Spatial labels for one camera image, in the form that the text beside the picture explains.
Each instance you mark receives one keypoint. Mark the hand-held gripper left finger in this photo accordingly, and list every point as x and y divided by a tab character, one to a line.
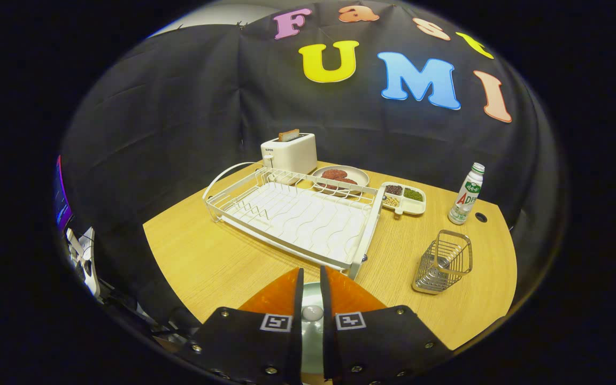
244	342

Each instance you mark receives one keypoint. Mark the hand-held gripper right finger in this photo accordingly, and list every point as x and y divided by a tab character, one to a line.
377	342

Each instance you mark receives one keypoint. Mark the pale green plate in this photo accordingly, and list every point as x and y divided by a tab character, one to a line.
312	347

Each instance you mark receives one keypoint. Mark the beige round plate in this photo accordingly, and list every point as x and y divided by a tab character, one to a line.
361	175

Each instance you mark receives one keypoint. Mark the white divided tray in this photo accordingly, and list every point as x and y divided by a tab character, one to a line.
412	207

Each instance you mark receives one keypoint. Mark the pile of yellow soybeans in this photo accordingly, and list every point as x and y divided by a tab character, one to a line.
391	201

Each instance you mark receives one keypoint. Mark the pile of green beans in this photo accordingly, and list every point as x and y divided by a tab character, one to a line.
414	194

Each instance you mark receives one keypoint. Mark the pile of dark red beans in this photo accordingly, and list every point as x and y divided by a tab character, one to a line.
394	189

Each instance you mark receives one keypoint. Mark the brown meat piece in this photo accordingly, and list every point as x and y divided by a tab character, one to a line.
334	174
348	181

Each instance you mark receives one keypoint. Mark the white drink bottle green label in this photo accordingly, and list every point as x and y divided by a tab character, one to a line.
466	200

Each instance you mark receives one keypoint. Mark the white device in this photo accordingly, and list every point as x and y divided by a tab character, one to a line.
89	267

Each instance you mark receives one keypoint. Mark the white toaster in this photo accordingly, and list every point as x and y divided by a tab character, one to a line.
292	155

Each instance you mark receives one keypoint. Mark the toast slice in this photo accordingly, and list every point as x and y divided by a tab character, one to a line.
289	135

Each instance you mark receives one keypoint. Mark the monitor screen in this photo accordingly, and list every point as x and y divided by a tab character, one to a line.
62	208

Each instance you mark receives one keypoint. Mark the black backdrop cloth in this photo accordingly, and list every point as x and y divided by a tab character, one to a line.
179	107

